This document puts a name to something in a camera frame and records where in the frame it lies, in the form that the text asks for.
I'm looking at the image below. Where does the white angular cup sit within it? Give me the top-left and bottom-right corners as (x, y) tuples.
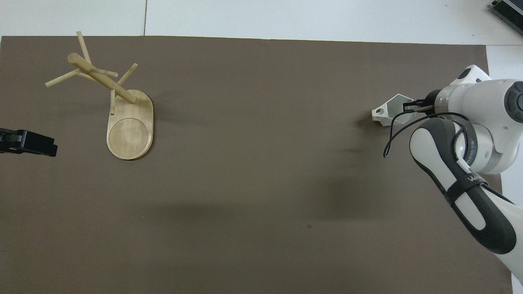
(371, 94), (418, 128)

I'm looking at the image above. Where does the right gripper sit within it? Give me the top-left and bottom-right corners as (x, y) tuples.
(403, 89), (442, 114)

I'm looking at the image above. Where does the black cable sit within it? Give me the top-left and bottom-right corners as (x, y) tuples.
(383, 112), (471, 160)

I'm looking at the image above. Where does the dark grey metal device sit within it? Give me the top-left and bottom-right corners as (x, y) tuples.
(490, 0), (523, 24)

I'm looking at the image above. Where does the wooden cup rack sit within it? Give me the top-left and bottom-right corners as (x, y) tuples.
(45, 31), (154, 160)

